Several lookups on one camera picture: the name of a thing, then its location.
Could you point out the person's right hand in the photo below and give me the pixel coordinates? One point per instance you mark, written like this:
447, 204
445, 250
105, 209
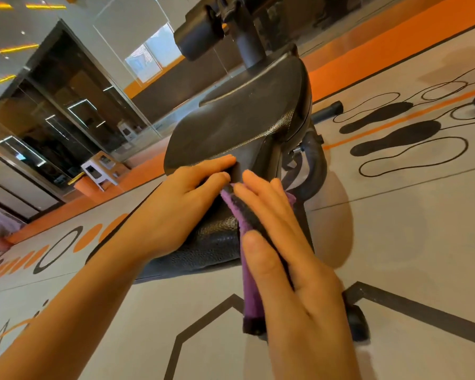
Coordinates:
312, 312

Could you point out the person's left hand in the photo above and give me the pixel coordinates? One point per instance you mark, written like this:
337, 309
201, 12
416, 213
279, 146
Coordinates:
170, 209

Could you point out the person's right thumb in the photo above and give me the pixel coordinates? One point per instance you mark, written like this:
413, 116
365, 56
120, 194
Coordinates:
262, 265

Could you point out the person's right middle finger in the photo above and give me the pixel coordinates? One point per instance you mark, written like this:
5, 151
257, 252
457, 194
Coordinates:
279, 211

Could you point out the person's left fingers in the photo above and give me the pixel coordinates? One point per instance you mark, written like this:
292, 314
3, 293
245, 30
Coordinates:
206, 164

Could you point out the purple cleaning cloth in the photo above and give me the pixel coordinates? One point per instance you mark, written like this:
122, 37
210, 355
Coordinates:
251, 288

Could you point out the black padded bench seat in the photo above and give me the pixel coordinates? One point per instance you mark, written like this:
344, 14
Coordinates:
237, 118

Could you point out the person's left forearm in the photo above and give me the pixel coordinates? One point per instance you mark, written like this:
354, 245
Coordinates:
63, 324

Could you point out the white kiosk machine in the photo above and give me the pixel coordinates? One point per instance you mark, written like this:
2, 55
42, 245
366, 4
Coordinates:
126, 130

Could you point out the white step stool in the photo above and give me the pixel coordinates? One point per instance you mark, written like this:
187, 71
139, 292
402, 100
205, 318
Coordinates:
99, 170

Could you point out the black bench foot wheel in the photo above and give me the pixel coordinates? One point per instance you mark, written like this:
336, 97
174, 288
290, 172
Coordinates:
357, 322

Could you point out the window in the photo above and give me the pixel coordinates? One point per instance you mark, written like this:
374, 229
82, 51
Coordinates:
152, 55

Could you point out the dark glass door front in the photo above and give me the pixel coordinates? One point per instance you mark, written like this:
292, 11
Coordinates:
63, 106

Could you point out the white roller blind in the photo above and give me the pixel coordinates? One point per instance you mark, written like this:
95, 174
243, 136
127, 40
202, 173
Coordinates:
130, 23

